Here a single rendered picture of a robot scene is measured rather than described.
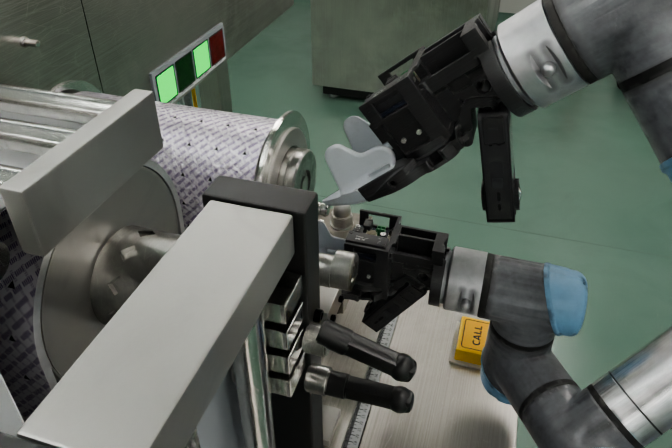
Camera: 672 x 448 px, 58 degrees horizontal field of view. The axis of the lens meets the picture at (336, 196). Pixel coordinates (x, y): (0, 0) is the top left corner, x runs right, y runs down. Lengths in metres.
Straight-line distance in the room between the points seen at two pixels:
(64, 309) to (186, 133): 0.29
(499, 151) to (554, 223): 2.28
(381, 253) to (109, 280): 0.37
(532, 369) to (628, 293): 1.83
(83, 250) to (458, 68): 0.30
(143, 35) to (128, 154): 0.66
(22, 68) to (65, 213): 0.51
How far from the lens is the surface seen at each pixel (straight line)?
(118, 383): 0.21
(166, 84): 1.03
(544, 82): 0.48
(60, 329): 0.37
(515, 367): 0.75
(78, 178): 0.30
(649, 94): 0.47
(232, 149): 0.59
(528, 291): 0.69
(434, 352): 0.93
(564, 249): 2.66
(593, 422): 0.70
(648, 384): 0.69
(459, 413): 0.87
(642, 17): 0.46
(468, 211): 2.77
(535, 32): 0.47
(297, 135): 0.63
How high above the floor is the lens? 1.59
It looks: 35 degrees down
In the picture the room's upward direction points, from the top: straight up
